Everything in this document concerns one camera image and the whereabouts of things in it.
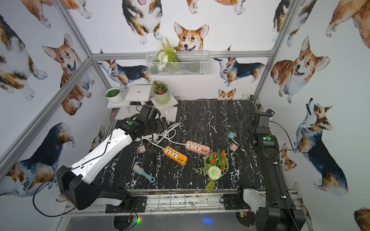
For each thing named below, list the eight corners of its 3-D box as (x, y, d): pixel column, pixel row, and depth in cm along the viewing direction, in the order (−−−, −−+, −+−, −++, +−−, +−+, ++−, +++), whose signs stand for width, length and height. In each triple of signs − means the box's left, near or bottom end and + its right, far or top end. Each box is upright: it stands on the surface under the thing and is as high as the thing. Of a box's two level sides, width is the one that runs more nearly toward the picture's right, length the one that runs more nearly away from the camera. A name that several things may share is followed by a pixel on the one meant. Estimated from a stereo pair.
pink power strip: (184, 148, 96) (184, 145, 94) (187, 142, 99) (187, 139, 97) (208, 156, 93) (208, 154, 90) (210, 149, 96) (210, 147, 93)
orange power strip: (162, 154, 94) (161, 151, 91) (167, 147, 97) (166, 145, 94) (184, 166, 89) (184, 164, 86) (188, 159, 92) (188, 157, 89)
